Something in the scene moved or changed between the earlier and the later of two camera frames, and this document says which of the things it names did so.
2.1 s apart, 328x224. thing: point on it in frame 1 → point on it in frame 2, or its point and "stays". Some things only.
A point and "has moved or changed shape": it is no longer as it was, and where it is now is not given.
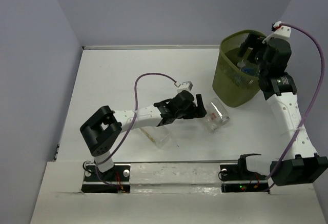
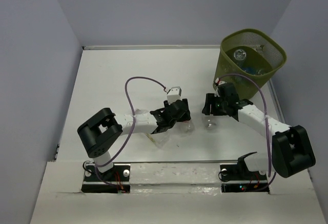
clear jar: (218, 111) has moved or changed shape
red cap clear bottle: (212, 124) → (187, 128)
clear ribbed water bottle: (245, 64) has moved or changed shape
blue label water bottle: (251, 70) stays
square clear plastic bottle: (159, 135) stays
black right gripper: (253, 41) → (209, 99)
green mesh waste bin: (236, 80) stays
